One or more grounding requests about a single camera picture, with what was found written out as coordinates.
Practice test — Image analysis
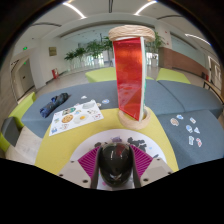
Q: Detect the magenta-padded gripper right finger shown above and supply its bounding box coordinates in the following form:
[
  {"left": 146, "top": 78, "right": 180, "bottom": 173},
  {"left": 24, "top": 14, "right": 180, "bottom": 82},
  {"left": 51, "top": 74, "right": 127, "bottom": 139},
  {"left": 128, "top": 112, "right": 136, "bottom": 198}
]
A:
[{"left": 129, "top": 143, "right": 175, "bottom": 189}]

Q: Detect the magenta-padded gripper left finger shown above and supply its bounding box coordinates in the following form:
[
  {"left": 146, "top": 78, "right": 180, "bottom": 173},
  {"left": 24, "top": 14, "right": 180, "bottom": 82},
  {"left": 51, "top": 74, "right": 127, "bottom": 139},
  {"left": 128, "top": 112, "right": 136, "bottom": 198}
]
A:
[{"left": 57, "top": 146, "right": 103, "bottom": 190}]

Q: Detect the black computer mouse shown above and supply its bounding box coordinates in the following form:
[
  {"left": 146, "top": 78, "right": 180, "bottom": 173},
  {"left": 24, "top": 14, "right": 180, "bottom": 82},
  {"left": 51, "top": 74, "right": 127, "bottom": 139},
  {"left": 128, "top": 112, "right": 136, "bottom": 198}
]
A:
[{"left": 98, "top": 141, "right": 134, "bottom": 188}]

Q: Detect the round white cartoon mouse pad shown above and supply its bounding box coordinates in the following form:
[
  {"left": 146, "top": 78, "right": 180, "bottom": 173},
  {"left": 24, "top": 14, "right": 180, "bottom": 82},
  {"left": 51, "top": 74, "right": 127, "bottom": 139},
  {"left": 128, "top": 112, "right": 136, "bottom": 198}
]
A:
[{"left": 69, "top": 129, "right": 168, "bottom": 191}]

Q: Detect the white sticker sheet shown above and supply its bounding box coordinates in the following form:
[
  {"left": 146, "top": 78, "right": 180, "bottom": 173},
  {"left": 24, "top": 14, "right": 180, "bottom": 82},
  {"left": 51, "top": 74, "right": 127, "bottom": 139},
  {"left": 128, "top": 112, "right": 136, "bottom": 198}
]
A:
[{"left": 48, "top": 99, "right": 105, "bottom": 137}]

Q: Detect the group of small stickers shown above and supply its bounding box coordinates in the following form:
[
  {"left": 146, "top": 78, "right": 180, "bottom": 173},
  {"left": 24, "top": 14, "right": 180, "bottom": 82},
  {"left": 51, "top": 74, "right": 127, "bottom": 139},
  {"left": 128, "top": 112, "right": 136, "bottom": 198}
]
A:
[{"left": 169, "top": 114, "right": 204, "bottom": 148}]

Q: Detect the grey upholstered bench with stickers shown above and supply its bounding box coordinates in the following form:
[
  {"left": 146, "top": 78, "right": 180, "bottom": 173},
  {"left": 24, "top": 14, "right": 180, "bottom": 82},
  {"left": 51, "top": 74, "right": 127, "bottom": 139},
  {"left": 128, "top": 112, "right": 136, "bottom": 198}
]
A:
[{"left": 156, "top": 109, "right": 224, "bottom": 171}]

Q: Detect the long grey upholstered bench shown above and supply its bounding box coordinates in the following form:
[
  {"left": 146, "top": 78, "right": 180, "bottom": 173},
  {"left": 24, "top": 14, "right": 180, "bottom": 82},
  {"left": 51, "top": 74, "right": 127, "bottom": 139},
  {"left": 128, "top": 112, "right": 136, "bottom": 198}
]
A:
[{"left": 20, "top": 79, "right": 184, "bottom": 139}]

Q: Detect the dark grey seat block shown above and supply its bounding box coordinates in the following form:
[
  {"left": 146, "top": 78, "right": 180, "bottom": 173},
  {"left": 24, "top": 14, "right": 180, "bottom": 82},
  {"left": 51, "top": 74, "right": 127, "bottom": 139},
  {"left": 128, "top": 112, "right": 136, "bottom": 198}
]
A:
[{"left": 0, "top": 116, "right": 20, "bottom": 147}]

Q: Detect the lime green corner bench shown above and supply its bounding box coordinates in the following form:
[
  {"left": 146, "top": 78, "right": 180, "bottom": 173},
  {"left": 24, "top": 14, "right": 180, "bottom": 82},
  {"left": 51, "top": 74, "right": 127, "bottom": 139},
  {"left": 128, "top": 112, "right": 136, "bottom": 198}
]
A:
[{"left": 0, "top": 91, "right": 37, "bottom": 153}]

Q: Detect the brown reception counter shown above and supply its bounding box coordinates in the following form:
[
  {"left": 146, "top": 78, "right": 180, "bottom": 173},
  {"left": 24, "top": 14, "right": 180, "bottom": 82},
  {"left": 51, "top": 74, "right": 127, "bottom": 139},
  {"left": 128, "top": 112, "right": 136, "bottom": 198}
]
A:
[{"left": 158, "top": 46, "right": 210, "bottom": 79}]

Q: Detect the group of potted plants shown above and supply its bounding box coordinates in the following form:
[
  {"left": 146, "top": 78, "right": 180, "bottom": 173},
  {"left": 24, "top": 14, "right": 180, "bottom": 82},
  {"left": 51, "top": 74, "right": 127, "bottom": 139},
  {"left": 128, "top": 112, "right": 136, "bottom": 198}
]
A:
[{"left": 64, "top": 31, "right": 166, "bottom": 68}]

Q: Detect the group of ceiling light strips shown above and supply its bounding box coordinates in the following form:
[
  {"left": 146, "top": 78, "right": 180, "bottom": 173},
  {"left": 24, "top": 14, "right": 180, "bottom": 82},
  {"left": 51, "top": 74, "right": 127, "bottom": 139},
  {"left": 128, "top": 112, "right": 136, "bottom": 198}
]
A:
[{"left": 62, "top": 0, "right": 212, "bottom": 46}]

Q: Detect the red lamp with rope ends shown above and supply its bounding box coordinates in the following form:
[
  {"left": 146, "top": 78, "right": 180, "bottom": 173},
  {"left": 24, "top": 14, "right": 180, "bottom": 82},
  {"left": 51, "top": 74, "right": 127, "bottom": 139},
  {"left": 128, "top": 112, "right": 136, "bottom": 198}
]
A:
[{"left": 107, "top": 24, "right": 156, "bottom": 131}]

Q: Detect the black frame chair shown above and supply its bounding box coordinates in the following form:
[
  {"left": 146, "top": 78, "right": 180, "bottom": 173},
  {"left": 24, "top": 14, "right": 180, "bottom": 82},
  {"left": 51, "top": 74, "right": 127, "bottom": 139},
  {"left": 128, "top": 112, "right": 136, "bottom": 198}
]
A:
[{"left": 202, "top": 79, "right": 224, "bottom": 104}]

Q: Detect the brown wall plaque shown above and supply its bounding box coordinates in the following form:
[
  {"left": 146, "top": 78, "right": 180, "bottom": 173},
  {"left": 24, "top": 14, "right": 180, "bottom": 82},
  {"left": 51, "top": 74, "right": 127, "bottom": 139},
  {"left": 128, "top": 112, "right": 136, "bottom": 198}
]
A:
[{"left": 48, "top": 46, "right": 58, "bottom": 57}]

